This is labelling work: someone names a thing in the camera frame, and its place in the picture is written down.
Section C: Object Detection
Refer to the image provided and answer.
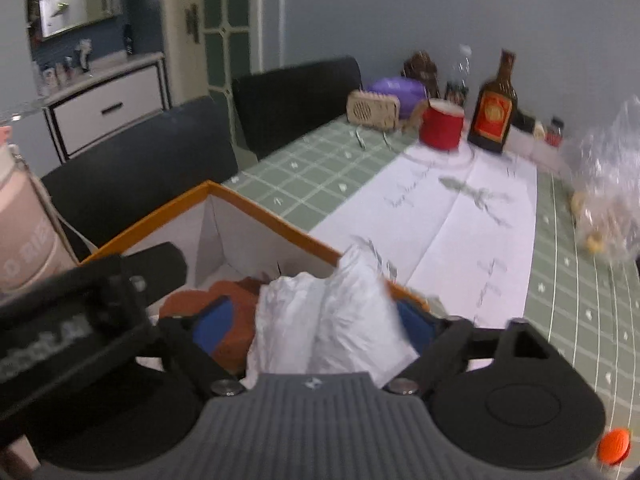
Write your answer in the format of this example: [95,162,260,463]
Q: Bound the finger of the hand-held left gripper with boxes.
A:
[122,242,189,307]

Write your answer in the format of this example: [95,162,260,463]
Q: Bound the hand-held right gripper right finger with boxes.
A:
[385,300,553,395]

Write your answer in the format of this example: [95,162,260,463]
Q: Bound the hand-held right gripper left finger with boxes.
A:
[159,296,246,397]

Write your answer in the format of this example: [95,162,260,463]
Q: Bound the brown fleece cloth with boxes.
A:
[159,279,262,377]

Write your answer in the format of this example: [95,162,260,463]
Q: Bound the white plastic bag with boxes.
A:
[246,244,420,387]

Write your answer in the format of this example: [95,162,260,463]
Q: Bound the cardboard box with orange rim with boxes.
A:
[79,180,432,378]

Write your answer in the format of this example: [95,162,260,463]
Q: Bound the white paper sheet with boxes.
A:
[309,137,539,329]

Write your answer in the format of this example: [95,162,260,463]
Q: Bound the black chair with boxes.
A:
[231,56,363,162]
[40,95,239,262]

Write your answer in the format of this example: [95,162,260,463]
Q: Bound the green checked tablecloth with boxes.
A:
[219,114,640,466]

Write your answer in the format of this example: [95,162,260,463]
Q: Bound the white sideboard cabinet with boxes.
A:
[42,51,172,164]

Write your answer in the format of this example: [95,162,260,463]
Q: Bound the red mug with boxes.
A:
[418,99,466,152]

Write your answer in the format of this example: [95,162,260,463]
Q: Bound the white box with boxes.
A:
[509,109,567,172]

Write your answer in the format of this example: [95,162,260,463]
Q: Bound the wooden radio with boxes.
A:
[346,89,401,126]

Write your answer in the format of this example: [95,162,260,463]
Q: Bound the white figurine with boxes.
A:
[74,39,94,74]

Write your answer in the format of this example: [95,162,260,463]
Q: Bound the brown liquor bottle red label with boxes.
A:
[467,49,519,155]

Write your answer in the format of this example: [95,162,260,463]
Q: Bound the purple pouch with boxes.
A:
[366,76,429,119]

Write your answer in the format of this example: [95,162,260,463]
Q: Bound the clear plastic bag with snacks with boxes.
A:
[556,96,640,264]

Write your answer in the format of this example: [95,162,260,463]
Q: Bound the orange crochet ball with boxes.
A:
[597,427,632,466]

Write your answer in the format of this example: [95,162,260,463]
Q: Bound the clear plastic water bottle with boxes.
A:
[446,45,474,107]

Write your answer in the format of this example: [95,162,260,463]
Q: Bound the green glass panel door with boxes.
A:
[199,0,262,97]

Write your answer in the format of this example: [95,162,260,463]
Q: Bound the brown figurine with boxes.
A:
[403,50,440,99]

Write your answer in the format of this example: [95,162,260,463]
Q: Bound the pink drink bottle with strap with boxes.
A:
[0,126,80,295]

